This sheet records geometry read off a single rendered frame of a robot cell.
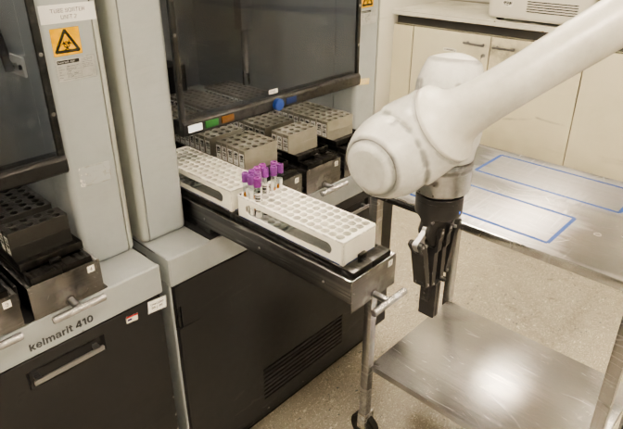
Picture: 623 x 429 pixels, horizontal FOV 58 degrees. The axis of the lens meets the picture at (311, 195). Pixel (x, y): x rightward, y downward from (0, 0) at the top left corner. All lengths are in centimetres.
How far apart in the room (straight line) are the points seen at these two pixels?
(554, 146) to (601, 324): 122
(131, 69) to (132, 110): 8
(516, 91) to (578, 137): 265
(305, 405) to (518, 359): 67
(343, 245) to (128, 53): 55
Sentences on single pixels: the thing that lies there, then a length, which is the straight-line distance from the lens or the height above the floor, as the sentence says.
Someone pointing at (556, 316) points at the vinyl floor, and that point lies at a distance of 244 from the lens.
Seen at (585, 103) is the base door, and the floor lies 55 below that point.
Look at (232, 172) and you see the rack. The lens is 132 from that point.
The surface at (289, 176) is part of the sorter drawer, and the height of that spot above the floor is 81.
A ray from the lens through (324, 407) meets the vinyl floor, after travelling 191.
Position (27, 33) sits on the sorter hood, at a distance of 108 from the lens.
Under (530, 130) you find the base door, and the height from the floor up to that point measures 34.
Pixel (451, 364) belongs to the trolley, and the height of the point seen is 28.
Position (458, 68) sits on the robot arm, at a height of 120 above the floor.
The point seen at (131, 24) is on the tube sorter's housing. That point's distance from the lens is 117.
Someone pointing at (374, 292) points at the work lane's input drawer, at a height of 75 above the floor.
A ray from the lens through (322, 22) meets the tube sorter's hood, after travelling 150.
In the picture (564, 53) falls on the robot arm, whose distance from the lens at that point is 67.
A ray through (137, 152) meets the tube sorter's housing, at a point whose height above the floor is 95.
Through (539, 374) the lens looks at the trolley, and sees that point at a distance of 171.
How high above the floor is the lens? 138
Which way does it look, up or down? 26 degrees down
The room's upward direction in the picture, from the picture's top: straight up
